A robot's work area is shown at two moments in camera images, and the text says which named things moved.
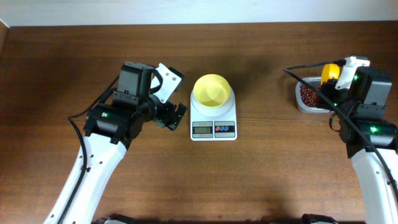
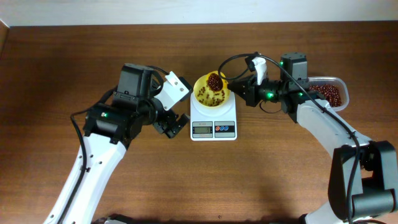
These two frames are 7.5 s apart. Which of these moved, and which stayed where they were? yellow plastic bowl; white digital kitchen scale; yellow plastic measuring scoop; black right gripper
Moved: black right gripper; yellow plastic measuring scoop
Stayed: yellow plastic bowl; white digital kitchen scale
